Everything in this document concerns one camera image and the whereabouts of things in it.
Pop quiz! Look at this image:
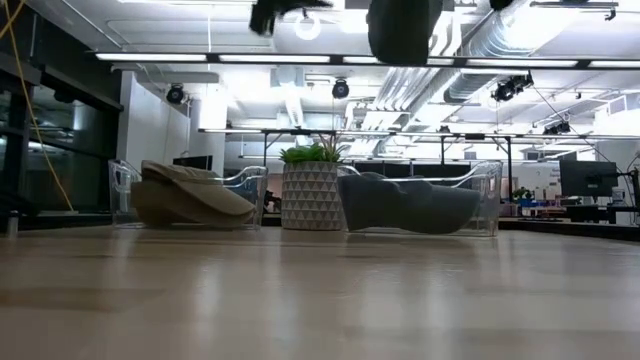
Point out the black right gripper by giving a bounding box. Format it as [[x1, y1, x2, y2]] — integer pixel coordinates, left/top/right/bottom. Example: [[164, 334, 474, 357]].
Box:
[[248, 0, 444, 66]]

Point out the tan baseball cap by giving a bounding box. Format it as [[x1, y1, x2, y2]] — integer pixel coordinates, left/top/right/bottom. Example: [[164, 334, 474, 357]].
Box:
[[130, 179, 201, 227], [140, 159, 257, 226]]

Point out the grey-blue baseball cap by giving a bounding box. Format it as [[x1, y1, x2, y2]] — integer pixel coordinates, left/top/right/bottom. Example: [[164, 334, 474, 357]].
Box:
[[394, 177, 482, 235], [338, 172, 406, 232]]

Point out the black computer monitor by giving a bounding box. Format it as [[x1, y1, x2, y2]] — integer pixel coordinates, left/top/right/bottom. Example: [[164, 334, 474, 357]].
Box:
[[558, 158, 620, 198], [172, 154, 214, 172]]

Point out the succulent in triangle-patterned pot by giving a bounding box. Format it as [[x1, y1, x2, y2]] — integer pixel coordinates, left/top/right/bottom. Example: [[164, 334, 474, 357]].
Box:
[[278, 134, 347, 231]]

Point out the dark glass cabinet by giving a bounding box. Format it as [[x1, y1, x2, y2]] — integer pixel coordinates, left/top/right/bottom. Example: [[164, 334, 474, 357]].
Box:
[[0, 0, 124, 216]]

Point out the white ring light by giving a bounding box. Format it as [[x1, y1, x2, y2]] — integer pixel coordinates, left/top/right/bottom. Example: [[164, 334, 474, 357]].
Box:
[[293, 12, 322, 42]]

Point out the silver ventilation duct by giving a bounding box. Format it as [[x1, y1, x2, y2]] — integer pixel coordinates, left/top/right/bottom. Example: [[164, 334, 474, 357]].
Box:
[[442, 0, 551, 104]]

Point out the yellow cable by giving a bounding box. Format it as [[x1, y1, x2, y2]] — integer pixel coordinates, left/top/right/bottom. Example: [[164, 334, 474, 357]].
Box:
[[0, 0, 76, 212]]

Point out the black distant rig frame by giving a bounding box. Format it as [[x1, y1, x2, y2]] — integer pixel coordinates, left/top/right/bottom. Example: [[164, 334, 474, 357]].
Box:
[[198, 128, 640, 166]]

